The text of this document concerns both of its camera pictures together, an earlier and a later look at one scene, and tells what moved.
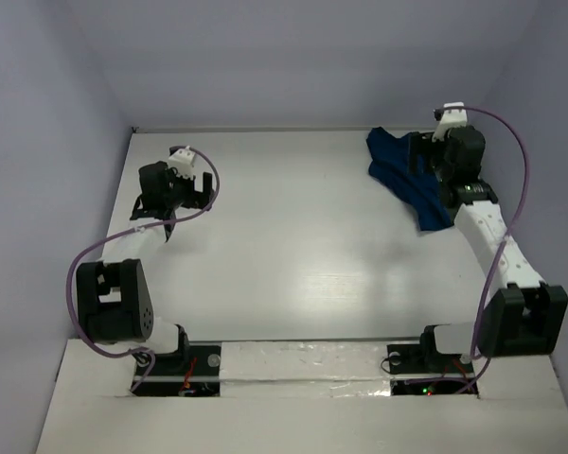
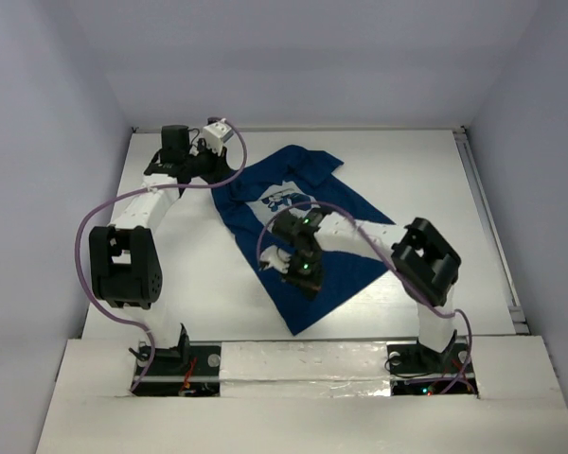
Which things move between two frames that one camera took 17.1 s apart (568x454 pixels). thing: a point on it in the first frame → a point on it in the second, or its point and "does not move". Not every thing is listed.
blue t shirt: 390,165 → 289,180
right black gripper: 422,144 → 310,286
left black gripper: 171,200 → 215,168
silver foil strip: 303,370 does not move
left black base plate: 195,361 does not move
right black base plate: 413,359 does not move
